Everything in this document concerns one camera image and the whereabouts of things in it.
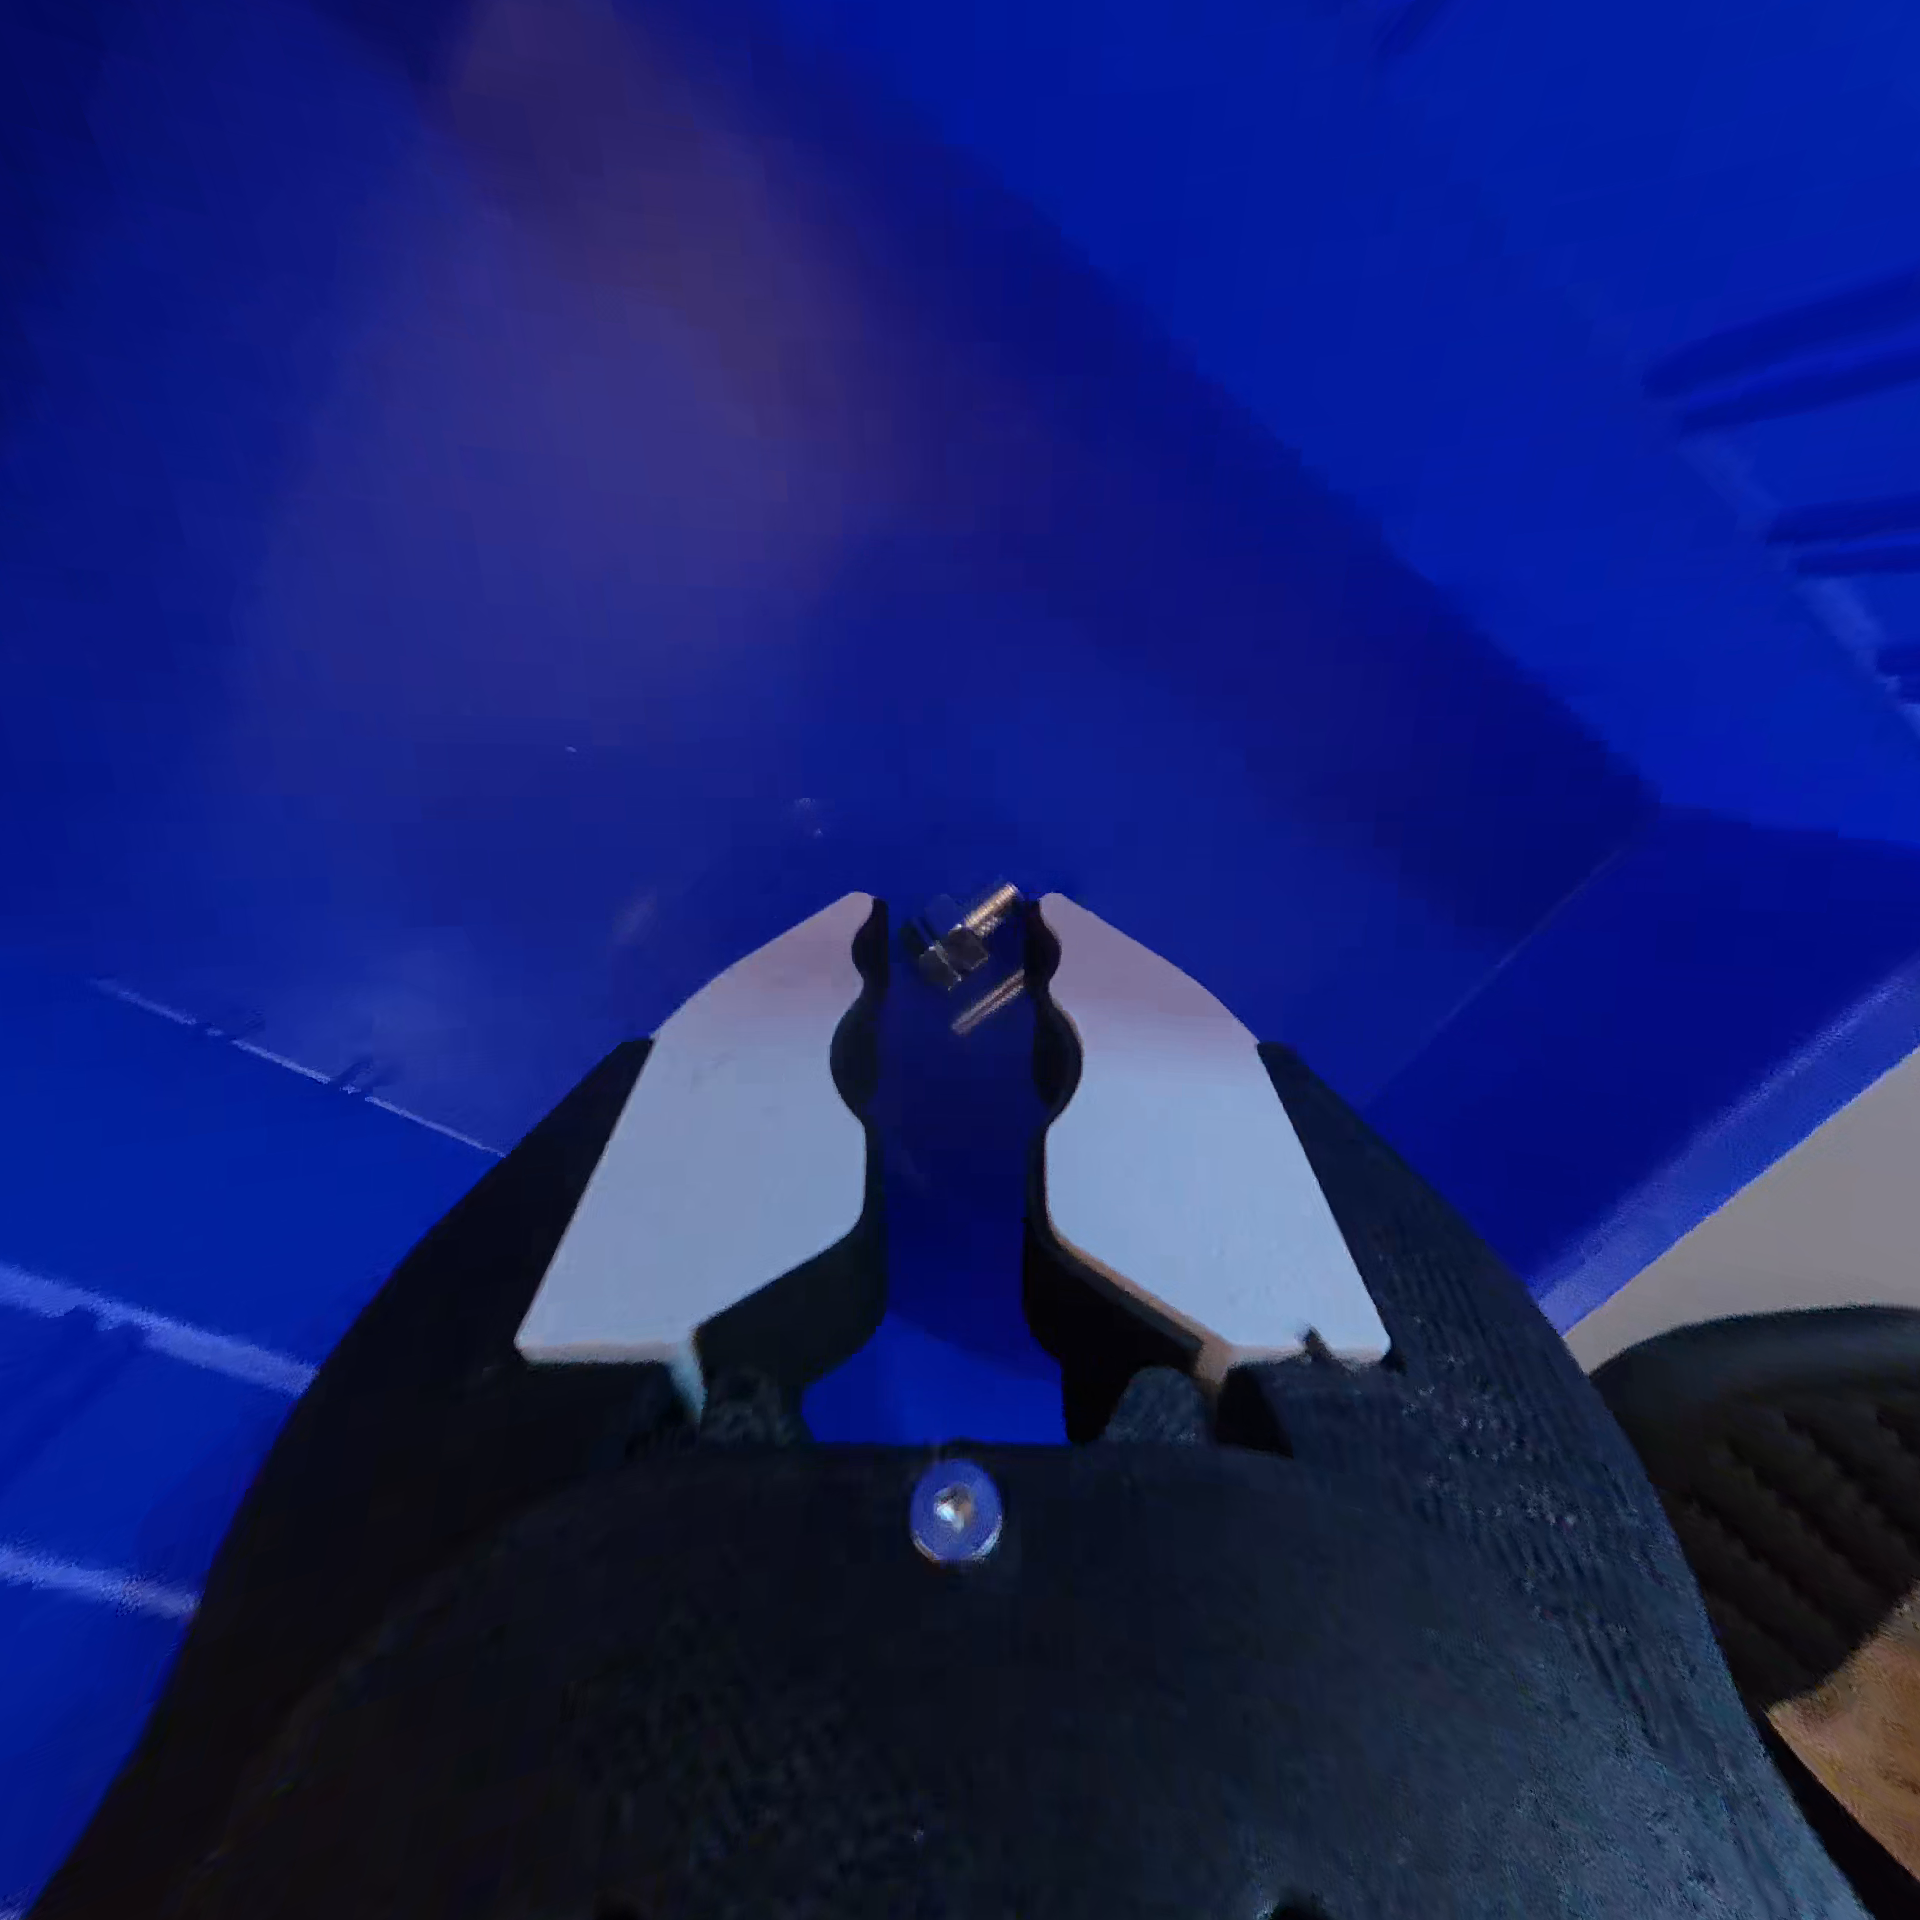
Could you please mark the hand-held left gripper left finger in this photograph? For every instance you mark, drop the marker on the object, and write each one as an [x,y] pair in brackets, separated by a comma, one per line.
[706,1177]

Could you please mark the blue plastic bin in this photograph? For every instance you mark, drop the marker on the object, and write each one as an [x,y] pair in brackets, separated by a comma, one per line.
[602,450]

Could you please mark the small silver bolt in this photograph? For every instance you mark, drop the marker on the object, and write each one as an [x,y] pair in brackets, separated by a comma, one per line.
[967,940]

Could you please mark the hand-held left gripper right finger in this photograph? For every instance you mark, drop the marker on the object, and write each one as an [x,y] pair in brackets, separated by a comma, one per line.
[1216,1177]

